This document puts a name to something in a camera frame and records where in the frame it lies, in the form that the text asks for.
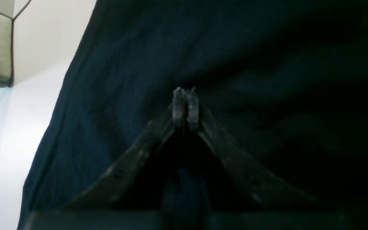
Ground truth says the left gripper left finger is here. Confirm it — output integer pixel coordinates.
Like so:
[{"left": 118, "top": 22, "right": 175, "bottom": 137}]
[{"left": 63, "top": 87, "right": 186, "bottom": 210}]

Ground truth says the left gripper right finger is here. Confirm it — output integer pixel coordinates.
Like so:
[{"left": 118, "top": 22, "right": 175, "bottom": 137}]
[{"left": 187, "top": 90, "right": 318, "bottom": 208}]

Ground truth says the black t-shirt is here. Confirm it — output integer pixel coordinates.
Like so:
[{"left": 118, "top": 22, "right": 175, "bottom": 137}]
[{"left": 17, "top": 0, "right": 368, "bottom": 230}]

